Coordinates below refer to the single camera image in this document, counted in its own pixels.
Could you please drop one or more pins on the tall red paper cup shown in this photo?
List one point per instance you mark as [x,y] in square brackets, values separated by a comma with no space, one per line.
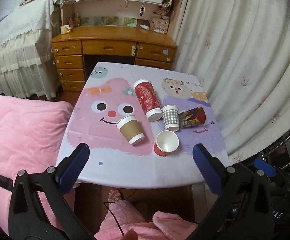
[148,99]

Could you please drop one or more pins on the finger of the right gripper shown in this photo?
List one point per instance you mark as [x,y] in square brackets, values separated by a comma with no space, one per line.
[268,169]

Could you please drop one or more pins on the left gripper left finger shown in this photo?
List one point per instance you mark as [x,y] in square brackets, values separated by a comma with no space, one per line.
[27,218]

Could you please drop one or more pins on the pink fleece sleeve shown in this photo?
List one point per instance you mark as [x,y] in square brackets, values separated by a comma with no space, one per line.
[124,221]

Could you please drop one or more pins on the grey checkered paper cup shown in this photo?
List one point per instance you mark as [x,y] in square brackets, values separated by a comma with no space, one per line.
[171,118]

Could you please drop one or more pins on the wooden bookshelf hutch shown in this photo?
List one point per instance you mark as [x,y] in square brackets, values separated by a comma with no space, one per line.
[160,18]

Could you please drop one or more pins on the small red paper cup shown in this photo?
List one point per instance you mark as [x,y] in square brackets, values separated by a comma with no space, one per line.
[166,143]

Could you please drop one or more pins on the brown sleeve paper cup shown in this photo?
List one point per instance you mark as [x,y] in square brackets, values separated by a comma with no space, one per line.
[130,129]

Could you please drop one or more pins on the small cream mug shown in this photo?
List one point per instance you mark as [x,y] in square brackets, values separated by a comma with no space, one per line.
[65,29]

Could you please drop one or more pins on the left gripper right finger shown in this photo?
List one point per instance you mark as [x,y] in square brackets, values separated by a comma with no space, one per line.
[242,209]

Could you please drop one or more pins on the wooden desk with drawers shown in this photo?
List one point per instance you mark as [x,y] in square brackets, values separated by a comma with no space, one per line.
[76,53]

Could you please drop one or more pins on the white lace covered bed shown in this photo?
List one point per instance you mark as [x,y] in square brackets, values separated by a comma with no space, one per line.
[26,58]

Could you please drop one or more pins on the cartoon printed tablecloth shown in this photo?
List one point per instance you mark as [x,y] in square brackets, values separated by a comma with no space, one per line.
[141,125]

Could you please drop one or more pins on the dark patterned paper cup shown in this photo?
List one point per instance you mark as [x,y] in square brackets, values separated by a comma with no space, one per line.
[193,117]

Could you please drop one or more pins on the metal chair frame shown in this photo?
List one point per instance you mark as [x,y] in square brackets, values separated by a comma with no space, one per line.
[278,153]

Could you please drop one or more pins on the pink fluffy blanket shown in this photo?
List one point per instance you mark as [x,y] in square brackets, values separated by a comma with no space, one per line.
[31,132]

